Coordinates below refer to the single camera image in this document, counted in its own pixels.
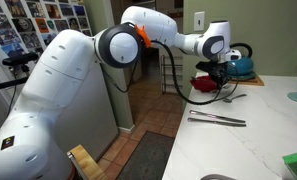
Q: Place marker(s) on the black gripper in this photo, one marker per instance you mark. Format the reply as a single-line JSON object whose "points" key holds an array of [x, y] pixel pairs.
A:
{"points": [[214, 69]]}

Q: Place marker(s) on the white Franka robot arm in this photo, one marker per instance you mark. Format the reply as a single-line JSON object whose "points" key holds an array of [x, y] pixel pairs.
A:
{"points": [[71, 83]]}

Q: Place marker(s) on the silver table knife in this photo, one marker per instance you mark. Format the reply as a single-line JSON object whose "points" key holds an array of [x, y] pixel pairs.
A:
{"points": [[218, 122], [218, 116]]}

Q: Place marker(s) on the silver spoon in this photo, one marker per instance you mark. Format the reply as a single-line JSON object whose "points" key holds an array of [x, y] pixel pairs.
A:
{"points": [[228, 99]]}

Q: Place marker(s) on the red cloth oven mitt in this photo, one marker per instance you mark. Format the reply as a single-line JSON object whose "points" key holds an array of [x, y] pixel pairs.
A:
{"points": [[203, 83]]}

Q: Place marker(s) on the wooden trivet board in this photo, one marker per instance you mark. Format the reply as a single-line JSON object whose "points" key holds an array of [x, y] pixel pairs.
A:
{"points": [[254, 81]]}

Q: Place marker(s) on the black metal shoe rack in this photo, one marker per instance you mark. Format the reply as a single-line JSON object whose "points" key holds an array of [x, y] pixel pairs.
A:
{"points": [[161, 73]]}

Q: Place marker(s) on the steel kitchen sink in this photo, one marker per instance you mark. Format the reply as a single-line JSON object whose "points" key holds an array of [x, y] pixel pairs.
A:
{"points": [[218, 177]]}

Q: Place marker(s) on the grey floor mat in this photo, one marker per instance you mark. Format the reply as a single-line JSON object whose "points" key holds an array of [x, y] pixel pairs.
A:
{"points": [[148, 156]]}

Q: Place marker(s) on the light wooden block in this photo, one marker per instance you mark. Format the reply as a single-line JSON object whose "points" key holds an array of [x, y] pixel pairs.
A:
{"points": [[86, 163]]}

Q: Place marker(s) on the white light switch plate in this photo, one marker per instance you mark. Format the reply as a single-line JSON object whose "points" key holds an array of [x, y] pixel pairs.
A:
{"points": [[199, 20]]}

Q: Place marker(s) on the black camera on tripod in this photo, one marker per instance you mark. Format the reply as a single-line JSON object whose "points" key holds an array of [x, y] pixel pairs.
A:
{"points": [[19, 59]]}

